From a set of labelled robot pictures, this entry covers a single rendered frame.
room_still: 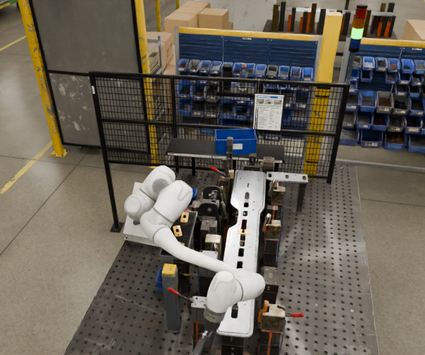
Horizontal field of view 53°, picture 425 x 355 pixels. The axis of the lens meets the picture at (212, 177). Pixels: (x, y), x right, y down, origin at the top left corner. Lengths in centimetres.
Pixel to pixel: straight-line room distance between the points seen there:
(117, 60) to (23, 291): 234
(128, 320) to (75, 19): 306
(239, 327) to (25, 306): 208
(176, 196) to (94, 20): 276
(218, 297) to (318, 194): 187
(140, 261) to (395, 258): 229
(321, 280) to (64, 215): 267
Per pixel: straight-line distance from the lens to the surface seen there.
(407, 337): 361
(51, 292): 379
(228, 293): 177
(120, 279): 277
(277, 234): 263
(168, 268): 216
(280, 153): 327
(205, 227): 245
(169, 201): 211
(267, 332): 220
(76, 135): 524
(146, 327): 252
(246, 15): 909
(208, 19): 698
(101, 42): 458
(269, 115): 327
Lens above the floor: 272
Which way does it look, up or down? 35 degrees down
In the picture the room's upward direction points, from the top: straight up
